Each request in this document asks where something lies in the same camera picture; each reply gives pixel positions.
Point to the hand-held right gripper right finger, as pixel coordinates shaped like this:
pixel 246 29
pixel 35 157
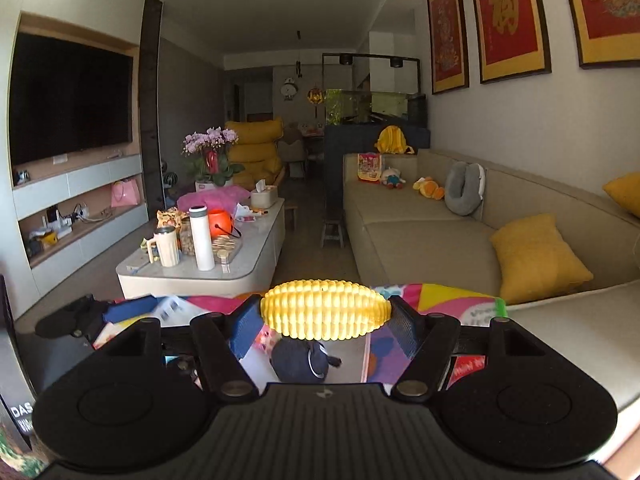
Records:
pixel 405 325

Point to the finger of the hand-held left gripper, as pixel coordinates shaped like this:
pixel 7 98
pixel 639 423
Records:
pixel 65 317

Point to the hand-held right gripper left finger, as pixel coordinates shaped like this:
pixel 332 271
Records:
pixel 245 325

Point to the dark grey plush toy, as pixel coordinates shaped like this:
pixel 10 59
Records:
pixel 295 362

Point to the blue white tissue packet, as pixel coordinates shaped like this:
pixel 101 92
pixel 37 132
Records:
pixel 170 307

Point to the yellow ribbed toy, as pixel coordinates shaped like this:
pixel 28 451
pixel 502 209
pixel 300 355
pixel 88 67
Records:
pixel 325 310

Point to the colourful printed play mat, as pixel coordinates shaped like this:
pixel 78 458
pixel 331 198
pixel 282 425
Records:
pixel 435 300

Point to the white coffee table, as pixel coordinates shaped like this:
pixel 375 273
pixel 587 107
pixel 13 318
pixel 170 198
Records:
pixel 255 245

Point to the beige sofa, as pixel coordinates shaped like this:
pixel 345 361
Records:
pixel 425 245

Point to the white thermos bottle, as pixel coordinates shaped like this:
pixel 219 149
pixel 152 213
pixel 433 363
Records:
pixel 201 240

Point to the clear snack jar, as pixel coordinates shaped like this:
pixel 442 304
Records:
pixel 186 240

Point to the orange pumpkin bucket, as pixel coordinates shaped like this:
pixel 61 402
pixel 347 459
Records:
pixel 222 222

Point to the cream mug with lid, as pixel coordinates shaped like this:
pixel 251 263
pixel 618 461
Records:
pixel 167 247

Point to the small wooden stool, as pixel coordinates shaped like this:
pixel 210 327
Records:
pixel 332 232

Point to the cream tissue box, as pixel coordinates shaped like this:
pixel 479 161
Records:
pixel 264 197

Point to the pink cloth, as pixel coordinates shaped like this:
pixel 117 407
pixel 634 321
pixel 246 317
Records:
pixel 210 199

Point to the pink gift bag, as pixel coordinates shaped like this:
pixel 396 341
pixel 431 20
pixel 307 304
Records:
pixel 126 194

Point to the orange plush toy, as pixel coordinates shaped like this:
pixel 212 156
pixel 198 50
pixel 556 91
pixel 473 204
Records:
pixel 429 189

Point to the grey neck pillow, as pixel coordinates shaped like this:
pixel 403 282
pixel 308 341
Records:
pixel 457 192

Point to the small plush doll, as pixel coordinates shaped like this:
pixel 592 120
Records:
pixel 392 177

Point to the large yellow cushion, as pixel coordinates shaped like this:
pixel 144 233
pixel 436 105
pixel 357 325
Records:
pixel 540 260

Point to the pink toy package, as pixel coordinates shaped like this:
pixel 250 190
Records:
pixel 369 167

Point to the yellow armchair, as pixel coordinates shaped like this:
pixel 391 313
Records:
pixel 255 152

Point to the pink orchid plant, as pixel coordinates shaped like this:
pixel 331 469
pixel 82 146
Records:
pixel 210 152

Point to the yellow backpack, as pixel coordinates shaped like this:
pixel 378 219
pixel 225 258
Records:
pixel 392 140

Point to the black television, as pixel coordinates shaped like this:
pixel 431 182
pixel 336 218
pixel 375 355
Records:
pixel 70 100

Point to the glass fish tank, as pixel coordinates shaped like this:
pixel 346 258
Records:
pixel 375 105

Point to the small yellow cushion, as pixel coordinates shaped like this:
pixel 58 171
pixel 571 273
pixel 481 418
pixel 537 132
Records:
pixel 625 192

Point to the narrow red framed picture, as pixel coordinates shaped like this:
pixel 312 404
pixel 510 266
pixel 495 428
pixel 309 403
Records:
pixel 447 35

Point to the red framed picture gold character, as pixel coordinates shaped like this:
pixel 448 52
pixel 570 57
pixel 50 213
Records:
pixel 507 15

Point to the red framed picture gold pattern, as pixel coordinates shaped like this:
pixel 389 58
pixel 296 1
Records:
pixel 605 5

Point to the white wall shelf cabinet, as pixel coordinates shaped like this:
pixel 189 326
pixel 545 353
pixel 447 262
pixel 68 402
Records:
pixel 80 180

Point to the round yellow wall ornament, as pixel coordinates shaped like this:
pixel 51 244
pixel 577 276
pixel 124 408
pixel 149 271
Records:
pixel 314 96

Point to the round wall clock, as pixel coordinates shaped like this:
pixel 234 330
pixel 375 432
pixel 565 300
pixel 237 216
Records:
pixel 290 90

